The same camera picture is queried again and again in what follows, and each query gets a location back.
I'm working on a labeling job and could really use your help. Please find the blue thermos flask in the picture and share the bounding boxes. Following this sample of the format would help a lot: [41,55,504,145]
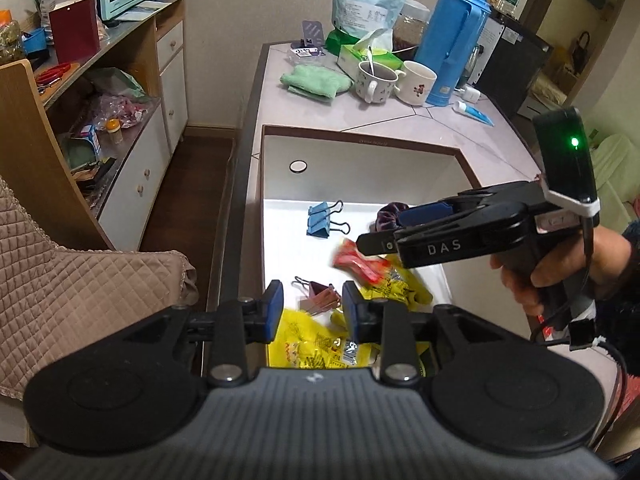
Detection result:
[414,0,493,107]

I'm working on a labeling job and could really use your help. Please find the small printed card pack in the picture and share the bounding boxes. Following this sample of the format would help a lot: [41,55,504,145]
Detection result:
[290,46,328,67]

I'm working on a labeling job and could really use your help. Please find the pale green cloth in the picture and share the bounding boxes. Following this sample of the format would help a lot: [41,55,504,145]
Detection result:
[589,134,640,201]

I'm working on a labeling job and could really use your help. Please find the brown cardboard box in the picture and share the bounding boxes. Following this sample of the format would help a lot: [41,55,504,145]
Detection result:
[259,125,486,370]

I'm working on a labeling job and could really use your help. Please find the small red snack packet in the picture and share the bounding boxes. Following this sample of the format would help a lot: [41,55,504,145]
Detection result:
[332,239,395,286]

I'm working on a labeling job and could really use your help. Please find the red scissors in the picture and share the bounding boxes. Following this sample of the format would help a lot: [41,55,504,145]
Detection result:
[35,61,74,85]

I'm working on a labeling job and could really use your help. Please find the person's right hand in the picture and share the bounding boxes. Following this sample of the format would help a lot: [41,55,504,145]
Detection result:
[490,225,631,316]

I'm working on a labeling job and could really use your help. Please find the black cable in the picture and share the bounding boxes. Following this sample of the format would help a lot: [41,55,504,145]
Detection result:
[530,310,629,421]

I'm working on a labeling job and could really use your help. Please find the dark handbag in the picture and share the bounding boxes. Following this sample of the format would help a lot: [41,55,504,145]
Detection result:
[570,30,594,75]

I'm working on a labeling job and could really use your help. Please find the orange-lidded glass jar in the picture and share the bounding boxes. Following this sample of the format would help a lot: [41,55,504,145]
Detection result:
[0,9,25,63]

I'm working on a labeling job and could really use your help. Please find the green folded towel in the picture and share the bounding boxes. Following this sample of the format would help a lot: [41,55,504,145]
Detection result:
[280,63,353,106]

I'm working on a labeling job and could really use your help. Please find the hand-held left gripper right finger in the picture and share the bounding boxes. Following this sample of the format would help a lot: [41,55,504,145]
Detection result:
[342,281,521,388]

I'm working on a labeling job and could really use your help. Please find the purple scrunchie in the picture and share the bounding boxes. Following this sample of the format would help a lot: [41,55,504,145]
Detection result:
[375,201,414,234]

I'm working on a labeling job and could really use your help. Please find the blue and white tube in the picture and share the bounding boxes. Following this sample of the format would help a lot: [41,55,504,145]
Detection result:
[452,100,496,127]

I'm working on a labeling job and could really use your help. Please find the pink plastic bag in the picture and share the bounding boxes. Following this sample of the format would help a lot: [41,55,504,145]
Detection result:
[92,94,157,130]

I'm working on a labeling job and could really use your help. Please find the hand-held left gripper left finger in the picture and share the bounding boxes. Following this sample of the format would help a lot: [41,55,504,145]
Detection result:
[100,280,285,388]

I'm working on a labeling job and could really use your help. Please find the white mug with bear print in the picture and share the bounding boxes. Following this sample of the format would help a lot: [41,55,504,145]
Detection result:
[395,61,438,106]

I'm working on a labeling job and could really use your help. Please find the silver phone stand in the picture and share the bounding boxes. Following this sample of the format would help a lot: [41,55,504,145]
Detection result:
[302,20,326,49]

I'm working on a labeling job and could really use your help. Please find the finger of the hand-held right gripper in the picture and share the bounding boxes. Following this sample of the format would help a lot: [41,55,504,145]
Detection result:
[400,181,546,227]
[356,202,528,256]

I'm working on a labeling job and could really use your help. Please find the green plastic bag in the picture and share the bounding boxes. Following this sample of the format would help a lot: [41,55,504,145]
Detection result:
[85,67,147,102]

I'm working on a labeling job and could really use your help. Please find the black cabinet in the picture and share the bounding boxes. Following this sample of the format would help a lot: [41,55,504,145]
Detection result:
[470,10,555,120]

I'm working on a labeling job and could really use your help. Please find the pale blue pouch bag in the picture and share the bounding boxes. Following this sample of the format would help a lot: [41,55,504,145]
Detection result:
[331,0,412,43]

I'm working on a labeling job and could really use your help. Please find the pink binder clip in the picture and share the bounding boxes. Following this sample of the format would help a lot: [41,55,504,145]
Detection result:
[292,276,343,317]

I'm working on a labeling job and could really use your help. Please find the dark red box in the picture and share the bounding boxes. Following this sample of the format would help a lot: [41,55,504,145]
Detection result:
[48,0,101,65]

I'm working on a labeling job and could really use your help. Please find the beige quilted chair cover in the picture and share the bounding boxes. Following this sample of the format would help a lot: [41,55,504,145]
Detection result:
[0,175,198,403]

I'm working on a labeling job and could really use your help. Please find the person's right forearm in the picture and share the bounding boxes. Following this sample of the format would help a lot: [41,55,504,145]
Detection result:
[595,220,640,377]

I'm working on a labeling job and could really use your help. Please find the green tissue pack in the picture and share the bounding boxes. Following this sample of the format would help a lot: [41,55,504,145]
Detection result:
[325,27,405,72]

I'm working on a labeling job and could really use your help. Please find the small blue container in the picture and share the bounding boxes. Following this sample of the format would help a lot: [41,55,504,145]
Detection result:
[22,27,48,56]

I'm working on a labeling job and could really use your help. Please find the blue and white leaflet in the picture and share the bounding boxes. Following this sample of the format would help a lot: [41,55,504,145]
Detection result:
[116,1,171,23]

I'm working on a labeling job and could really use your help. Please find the blue binder clip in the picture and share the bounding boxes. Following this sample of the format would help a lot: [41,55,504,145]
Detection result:
[306,200,351,239]

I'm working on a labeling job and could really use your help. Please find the white mug with dark figures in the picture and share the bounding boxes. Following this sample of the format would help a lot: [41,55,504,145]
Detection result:
[355,60,406,104]

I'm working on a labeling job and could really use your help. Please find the wooden sideboard cabinet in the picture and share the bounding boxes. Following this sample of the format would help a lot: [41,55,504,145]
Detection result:
[30,0,190,252]

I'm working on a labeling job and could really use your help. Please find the blue and white carton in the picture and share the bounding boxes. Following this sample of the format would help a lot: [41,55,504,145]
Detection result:
[79,124,104,162]

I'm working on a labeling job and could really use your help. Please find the yellow snack packet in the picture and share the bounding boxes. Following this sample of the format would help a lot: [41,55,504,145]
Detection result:
[350,254,436,307]
[268,307,351,370]

